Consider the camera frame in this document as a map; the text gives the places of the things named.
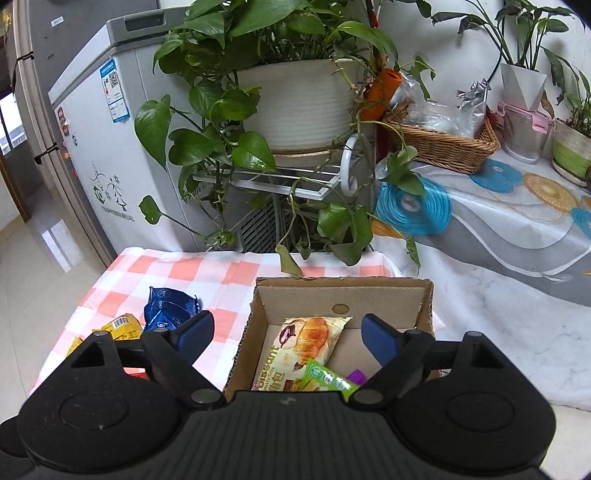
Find wicker basket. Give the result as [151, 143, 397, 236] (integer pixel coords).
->
[382, 99, 502, 175]

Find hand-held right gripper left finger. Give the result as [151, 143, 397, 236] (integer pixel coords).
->
[51, 310, 226, 409]

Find orange cylinder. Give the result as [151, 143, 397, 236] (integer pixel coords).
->
[360, 68, 404, 121]

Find orange woven coaster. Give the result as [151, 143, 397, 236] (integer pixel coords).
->
[369, 219, 403, 239]

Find cardboard box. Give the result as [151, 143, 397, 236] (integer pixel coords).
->
[223, 277, 448, 402]

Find green cracker packet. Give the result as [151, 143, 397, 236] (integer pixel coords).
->
[295, 357, 358, 402]

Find cream croissant packet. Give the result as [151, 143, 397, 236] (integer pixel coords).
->
[252, 316, 354, 393]

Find yellow snack packet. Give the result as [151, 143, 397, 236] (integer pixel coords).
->
[92, 314, 144, 341]

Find white ribbed plant pot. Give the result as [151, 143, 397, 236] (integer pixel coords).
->
[235, 58, 365, 153]

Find silver foil bag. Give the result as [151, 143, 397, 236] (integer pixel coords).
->
[457, 78, 490, 139]

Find large blue woven coaster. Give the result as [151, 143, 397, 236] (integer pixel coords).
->
[375, 178, 453, 236]

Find white chest freezer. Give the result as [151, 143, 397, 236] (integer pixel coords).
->
[48, 9, 241, 261]

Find green striped plant pot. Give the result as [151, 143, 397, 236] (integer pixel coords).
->
[551, 117, 591, 188]

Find peace lily plant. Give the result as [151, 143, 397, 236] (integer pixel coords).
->
[431, 0, 591, 107]

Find dark blue snack packet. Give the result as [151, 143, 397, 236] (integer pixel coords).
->
[143, 286, 204, 333]

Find white angular vase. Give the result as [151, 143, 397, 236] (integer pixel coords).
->
[499, 63, 548, 112]

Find yellow woven coaster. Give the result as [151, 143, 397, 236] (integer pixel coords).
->
[523, 173, 580, 214]

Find pothos plant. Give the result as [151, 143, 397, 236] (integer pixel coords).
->
[134, 0, 437, 278]

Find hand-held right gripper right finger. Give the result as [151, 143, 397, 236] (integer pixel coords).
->
[349, 314, 527, 409]

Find grey refrigerator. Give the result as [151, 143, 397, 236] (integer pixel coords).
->
[11, 0, 160, 266]

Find small green potted plant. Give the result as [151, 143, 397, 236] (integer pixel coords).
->
[542, 46, 591, 134]

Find white metal plant rack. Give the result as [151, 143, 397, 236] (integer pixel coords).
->
[191, 134, 361, 201]

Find grey grille unit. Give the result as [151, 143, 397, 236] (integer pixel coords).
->
[226, 194, 375, 254]

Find grey patterned tablecloth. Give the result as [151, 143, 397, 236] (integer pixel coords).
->
[369, 148, 591, 411]

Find clear container pink clips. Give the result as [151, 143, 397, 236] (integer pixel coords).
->
[496, 102, 555, 164]

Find clear plastic bag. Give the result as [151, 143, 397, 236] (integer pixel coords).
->
[392, 69, 467, 134]

